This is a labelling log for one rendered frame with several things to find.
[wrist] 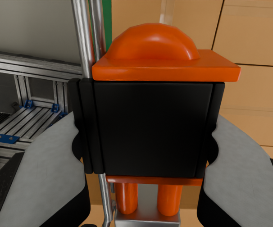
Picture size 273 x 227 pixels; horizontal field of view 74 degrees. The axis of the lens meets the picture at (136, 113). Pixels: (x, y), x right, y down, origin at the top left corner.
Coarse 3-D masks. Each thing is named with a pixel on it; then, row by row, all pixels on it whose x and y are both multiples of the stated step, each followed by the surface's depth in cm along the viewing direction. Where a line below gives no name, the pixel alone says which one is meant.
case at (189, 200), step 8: (80, 160) 51; (88, 176) 46; (96, 176) 46; (88, 184) 44; (96, 184) 44; (96, 192) 42; (184, 192) 42; (192, 192) 42; (96, 200) 40; (184, 200) 40; (192, 200) 40; (96, 208) 40; (184, 208) 38; (192, 208) 38; (88, 216) 41; (96, 216) 41; (104, 216) 41; (184, 216) 39; (192, 216) 39; (96, 224) 43; (112, 224) 42; (184, 224) 41; (192, 224) 41; (200, 224) 40
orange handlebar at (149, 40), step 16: (128, 32) 10; (144, 32) 10; (160, 32) 10; (176, 32) 10; (112, 48) 10; (128, 48) 10; (144, 48) 10; (160, 48) 10; (176, 48) 10; (192, 48) 10; (128, 192) 16; (160, 192) 16; (176, 192) 15; (128, 208) 17; (160, 208) 17; (176, 208) 16
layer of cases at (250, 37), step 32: (128, 0) 65; (160, 0) 65; (192, 0) 64; (224, 0) 64; (256, 0) 63; (192, 32) 69; (224, 32) 69; (256, 32) 68; (256, 64) 74; (224, 96) 81; (256, 96) 80; (256, 128) 88
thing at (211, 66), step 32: (96, 64) 9; (128, 64) 9; (160, 64) 9; (192, 64) 9; (224, 64) 9; (96, 96) 10; (128, 96) 10; (160, 96) 10; (192, 96) 9; (128, 128) 11; (160, 128) 10; (192, 128) 10; (128, 160) 12; (160, 160) 12; (192, 160) 12
